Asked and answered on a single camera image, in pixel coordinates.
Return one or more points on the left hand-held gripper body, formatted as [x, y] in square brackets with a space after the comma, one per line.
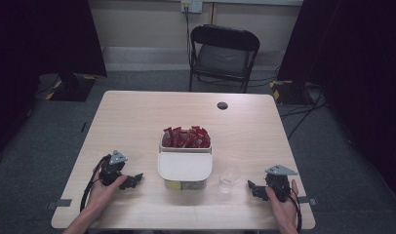
[112, 169]

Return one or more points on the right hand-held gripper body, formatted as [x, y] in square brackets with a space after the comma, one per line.
[278, 185]

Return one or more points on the clear plastic cup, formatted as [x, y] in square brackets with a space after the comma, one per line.
[229, 178]

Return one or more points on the white storage box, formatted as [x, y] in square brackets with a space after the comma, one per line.
[185, 183]

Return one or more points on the pile of red packets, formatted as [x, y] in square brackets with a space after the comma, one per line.
[186, 138]

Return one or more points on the person's right hand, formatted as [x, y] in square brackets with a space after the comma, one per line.
[284, 211]

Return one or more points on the person's left hand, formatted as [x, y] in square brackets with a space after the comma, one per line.
[101, 195]

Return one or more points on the grey tape strip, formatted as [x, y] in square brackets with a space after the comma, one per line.
[59, 203]
[308, 200]

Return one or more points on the white box lid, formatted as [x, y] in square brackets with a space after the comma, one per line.
[185, 165]

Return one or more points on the black stand base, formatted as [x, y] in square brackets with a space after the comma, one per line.
[288, 92]
[72, 87]

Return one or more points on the black folding chair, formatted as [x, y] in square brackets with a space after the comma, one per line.
[223, 52]

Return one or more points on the dark curtain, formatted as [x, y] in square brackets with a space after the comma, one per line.
[358, 65]
[33, 48]

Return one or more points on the white wall socket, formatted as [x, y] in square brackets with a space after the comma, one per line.
[191, 6]

